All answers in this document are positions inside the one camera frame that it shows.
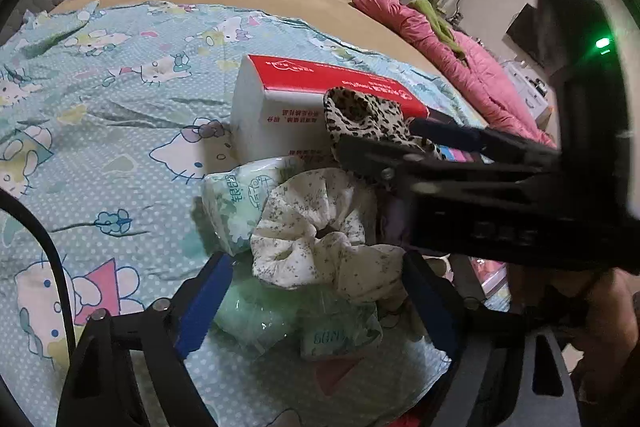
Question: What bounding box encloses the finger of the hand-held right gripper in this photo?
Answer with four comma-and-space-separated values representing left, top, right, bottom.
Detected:
332, 139, 551, 202
407, 117, 562, 168

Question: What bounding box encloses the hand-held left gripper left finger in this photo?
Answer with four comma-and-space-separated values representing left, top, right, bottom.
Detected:
56, 252, 236, 427

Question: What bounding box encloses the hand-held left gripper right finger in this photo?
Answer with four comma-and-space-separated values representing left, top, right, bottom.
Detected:
402, 249, 581, 427

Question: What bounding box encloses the leopard print scrunchie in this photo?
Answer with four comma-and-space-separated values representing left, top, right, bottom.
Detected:
322, 86, 446, 160

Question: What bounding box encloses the pink box with dark rim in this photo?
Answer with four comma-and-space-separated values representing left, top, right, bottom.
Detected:
450, 254, 513, 313

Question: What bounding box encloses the white floral scrunchie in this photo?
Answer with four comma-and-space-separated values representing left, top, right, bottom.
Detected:
249, 168, 408, 300

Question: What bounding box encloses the person's right hand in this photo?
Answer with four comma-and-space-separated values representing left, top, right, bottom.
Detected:
515, 267, 640, 390

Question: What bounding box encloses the pink quilt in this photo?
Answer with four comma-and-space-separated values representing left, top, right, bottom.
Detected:
352, 0, 558, 148

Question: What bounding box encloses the white cabinet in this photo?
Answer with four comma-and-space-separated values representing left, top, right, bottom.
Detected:
500, 61, 553, 130

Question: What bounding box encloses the green tissue packet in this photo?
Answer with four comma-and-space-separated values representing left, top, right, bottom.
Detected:
299, 302, 385, 362
201, 156, 306, 255

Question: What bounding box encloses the red and white tissue box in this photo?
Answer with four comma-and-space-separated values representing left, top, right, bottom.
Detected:
230, 53, 431, 168

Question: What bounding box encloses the green cloth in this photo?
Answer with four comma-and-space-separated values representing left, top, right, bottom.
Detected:
410, 0, 468, 65

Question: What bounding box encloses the black monitor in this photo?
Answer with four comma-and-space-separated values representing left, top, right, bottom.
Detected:
505, 4, 551, 68

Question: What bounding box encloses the printed cartoon cat blanket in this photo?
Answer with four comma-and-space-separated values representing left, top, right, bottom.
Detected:
0, 0, 488, 427

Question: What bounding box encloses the black cable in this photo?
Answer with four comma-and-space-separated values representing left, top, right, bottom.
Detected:
0, 192, 76, 333

